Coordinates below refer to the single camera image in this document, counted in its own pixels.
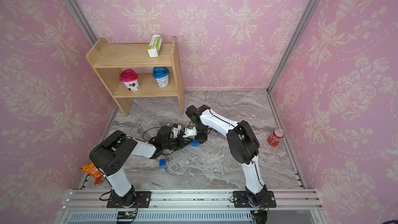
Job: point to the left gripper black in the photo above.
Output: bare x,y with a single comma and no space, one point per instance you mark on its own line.
182,142

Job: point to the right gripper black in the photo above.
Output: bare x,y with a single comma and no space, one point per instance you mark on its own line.
201,139

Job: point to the blue large lego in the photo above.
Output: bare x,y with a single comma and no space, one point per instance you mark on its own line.
194,143

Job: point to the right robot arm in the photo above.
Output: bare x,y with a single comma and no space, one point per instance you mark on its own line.
243,145

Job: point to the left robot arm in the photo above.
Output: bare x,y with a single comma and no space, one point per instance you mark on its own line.
111,154

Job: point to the blue small lego front-left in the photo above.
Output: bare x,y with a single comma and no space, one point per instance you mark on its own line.
162,163

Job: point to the blue lid yogurt cup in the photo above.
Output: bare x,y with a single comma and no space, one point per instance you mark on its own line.
161,74

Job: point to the red soda can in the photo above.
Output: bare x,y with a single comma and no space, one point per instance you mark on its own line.
276,137

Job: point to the pink lid yogurt cup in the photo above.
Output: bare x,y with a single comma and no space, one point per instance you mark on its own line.
130,79

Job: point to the orange snack bag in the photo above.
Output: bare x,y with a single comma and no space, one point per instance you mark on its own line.
93,171

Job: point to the green white carton box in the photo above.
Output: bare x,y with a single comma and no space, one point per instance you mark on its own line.
154,46

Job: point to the wooden two-tier shelf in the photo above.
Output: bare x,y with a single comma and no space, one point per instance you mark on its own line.
108,61

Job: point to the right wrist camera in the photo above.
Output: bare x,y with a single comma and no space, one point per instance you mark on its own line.
189,132

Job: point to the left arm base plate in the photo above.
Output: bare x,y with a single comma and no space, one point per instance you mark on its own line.
138,199

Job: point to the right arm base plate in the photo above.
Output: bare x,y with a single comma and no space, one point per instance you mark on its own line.
245,199

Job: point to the aluminium front rail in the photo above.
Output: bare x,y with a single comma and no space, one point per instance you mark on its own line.
195,206

